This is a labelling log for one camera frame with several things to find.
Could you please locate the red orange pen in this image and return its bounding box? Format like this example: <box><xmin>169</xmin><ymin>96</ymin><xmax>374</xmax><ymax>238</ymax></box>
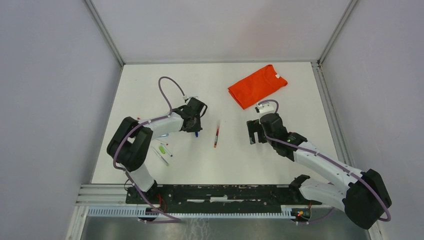
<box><xmin>213</xmin><ymin>126</ymin><xmax>220</xmax><ymax>149</ymax></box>

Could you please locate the thin blue-tip pen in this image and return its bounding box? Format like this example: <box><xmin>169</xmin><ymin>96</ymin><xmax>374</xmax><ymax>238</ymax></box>
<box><xmin>162</xmin><ymin>145</ymin><xmax>173</xmax><ymax>157</ymax></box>

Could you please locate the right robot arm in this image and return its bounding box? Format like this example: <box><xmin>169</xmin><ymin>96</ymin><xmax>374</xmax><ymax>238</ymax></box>
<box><xmin>246</xmin><ymin>113</ymin><xmax>392</xmax><ymax>230</ymax></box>

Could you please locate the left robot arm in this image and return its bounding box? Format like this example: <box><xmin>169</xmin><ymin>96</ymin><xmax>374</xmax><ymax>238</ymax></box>
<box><xmin>106</xmin><ymin>97</ymin><xmax>208</xmax><ymax>204</ymax></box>

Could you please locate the green pen cap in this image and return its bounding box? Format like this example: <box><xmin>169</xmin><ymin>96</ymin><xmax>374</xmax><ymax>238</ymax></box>
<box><xmin>158</xmin><ymin>145</ymin><xmax>166</xmax><ymax>154</ymax></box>

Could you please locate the thin green-tip pen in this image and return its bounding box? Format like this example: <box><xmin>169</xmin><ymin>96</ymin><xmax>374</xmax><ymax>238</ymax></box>
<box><xmin>150</xmin><ymin>146</ymin><xmax>169</xmax><ymax>166</ymax></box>

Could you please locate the folded orange cloth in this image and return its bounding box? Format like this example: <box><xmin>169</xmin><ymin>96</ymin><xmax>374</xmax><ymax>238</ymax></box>
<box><xmin>227</xmin><ymin>64</ymin><xmax>288</xmax><ymax>110</ymax></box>

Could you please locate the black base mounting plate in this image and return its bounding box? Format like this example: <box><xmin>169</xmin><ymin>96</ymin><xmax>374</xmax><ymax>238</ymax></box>
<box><xmin>144</xmin><ymin>184</ymin><xmax>320</xmax><ymax>214</ymax></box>

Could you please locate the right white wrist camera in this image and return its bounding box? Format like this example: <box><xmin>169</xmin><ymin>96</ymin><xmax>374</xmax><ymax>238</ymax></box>
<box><xmin>254</xmin><ymin>102</ymin><xmax>275</xmax><ymax>116</ymax></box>

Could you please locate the white slotted cable duct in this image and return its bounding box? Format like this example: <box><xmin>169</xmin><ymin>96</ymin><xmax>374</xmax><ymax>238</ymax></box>
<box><xmin>86</xmin><ymin>206</ymin><xmax>297</xmax><ymax>220</ymax></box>

